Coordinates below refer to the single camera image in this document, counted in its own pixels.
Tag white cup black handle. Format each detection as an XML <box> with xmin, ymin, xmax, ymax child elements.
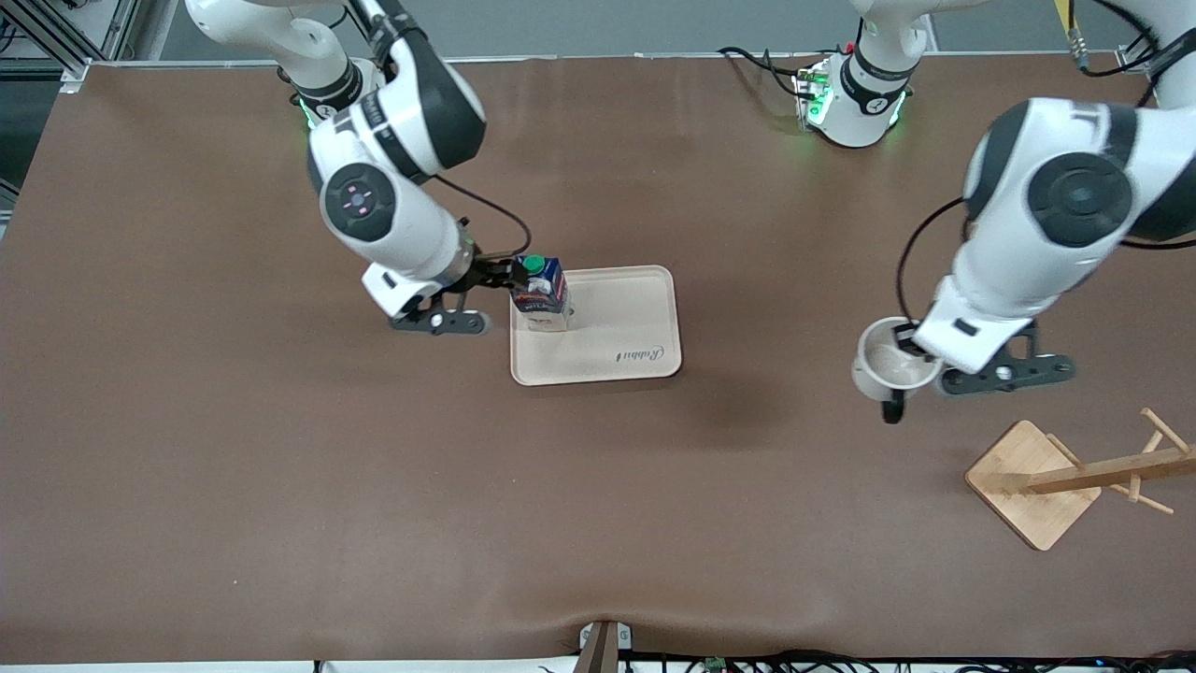
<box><xmin>851</xmin><ymin>317</ymin><xmax>946</xmax><ymax>425</ymax></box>

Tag blue milk carton green cap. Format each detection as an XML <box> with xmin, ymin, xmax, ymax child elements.
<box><xmin>509</xmin><ymin>253</ymin><xmax>571</xmax><ymax>334</ymax></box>

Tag wooden cup rack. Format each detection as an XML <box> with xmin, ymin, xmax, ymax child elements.
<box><xmin>964</xmin><ymin>408</ymin><xmax>1196</xmax><ymax>552</ymax></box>

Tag beige plastic tray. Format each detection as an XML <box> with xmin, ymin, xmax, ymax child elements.
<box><xmin>509</xmin><ymin>265</ymin><xmax>683</xmax><ymax>387</ymax></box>

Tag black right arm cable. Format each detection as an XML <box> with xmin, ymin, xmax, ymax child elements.
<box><xmin>433</xmin><ymin>174</ymin><xmax>533</xmax><ymax>258</ymax></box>

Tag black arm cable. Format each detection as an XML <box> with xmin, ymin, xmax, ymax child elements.
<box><xmin>433</xmin><ymin>174</ymin><xmax>533</xmax><ymax>258</ymax></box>
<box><xmin>895</xmin><ymin>195</ymin><xmax>969</xmax><ymax>324</ymax></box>

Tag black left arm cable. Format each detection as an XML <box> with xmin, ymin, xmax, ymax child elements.
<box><xmin>895</xmin><ymin>195</ymin><xmax>969</xmax><ymax>324</ymax></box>

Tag black base power cable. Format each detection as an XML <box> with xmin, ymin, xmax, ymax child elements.
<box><xmin>717</xmin><ymin>45</ymin><xmax>825</xmax><ymax>102</ymax></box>

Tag metal table edge bracket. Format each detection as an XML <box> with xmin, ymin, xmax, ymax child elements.
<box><xmin>577</xmin><ymin>620</ymin><xmax>634</xmax><ymax>673</ymax></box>

